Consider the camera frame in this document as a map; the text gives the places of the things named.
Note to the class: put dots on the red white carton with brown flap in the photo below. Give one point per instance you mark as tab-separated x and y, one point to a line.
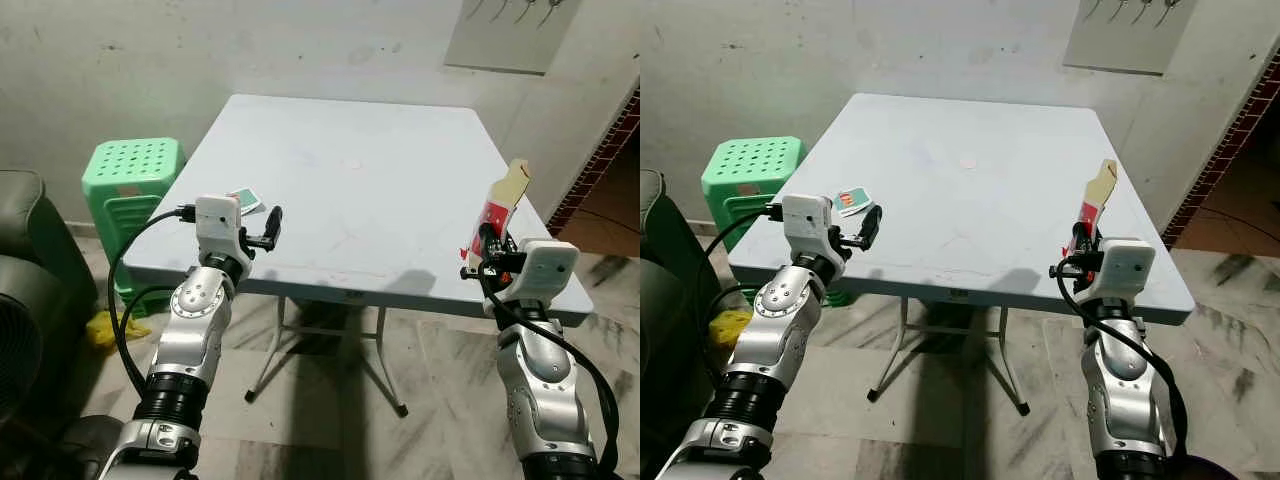
505	195
1100	190

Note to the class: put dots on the yellow cloth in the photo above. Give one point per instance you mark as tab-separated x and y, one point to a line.
730	328
105	330

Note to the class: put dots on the grey wall board with hooks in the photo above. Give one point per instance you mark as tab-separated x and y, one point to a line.
1120	45
500	45

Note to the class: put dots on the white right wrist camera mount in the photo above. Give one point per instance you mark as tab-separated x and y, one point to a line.
1128	268
548	268

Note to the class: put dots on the dark sofa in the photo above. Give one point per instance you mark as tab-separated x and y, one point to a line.
660	260
30	250

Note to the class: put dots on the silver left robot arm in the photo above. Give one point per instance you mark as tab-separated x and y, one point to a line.
785	320
195	320

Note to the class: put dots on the green plastic stool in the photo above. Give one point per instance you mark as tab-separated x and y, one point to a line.
130	165
750	165

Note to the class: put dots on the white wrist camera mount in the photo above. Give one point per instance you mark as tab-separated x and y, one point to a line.
805	225
215	225
548	268
1128	268

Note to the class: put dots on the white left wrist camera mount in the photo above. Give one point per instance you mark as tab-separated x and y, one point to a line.
805	225
215	225

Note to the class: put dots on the light blue folding table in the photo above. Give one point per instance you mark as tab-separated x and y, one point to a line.
980	200
370	190

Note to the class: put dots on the teal printed card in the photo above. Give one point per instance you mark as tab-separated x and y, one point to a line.
853	200
247	200

